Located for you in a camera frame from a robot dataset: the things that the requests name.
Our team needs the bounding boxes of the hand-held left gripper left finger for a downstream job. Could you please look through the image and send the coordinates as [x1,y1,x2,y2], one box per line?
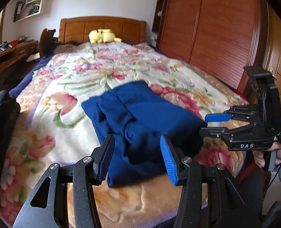
[12,134,115,228]

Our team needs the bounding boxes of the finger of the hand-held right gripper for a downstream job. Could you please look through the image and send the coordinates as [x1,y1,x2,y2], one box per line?
[199,123,262,139]
[205,106,260,124]

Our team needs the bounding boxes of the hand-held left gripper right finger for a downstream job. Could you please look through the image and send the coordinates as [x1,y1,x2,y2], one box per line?
[160,135,261,228]

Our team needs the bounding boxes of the navy blue long-sleeved top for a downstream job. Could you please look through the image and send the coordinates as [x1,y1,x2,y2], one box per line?
[81,80,207,188]

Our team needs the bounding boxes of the person's right hand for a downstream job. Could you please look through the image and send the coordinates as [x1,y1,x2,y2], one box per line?
[253,138,281,171]

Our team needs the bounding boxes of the red bed sheet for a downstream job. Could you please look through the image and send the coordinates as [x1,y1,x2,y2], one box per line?
[235,89,250,102]

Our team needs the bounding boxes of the person's leg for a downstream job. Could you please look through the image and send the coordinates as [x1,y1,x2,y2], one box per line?
[235,158,281,228]

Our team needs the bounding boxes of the floral blanket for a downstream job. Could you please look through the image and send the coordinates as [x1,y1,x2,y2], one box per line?
[0,41,250,228]

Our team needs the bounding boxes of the wooden slatted wardrobe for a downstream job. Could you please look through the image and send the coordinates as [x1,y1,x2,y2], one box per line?
[156,0,269,95]

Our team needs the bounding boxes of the black jacket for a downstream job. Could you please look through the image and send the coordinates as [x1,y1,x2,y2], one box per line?
[0,90,21,211]

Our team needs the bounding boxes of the yellow plush toy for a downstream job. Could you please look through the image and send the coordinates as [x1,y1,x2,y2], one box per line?
[88,28,122,44]

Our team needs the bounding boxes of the white cloth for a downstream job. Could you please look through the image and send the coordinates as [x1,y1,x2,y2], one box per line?
[27,53,40,63]

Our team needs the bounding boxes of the dark wooden chair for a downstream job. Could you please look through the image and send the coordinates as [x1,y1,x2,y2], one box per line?
[39,28,56,59]

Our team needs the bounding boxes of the wooden headboard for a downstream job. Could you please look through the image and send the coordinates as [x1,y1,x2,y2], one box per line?
[58,16,147,45]

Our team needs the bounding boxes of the wooden desk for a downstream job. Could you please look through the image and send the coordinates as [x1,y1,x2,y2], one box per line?
[0,40,39,98]

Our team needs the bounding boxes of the white wall shelf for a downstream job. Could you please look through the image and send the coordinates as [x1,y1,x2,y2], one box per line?
[13,0,51,23]

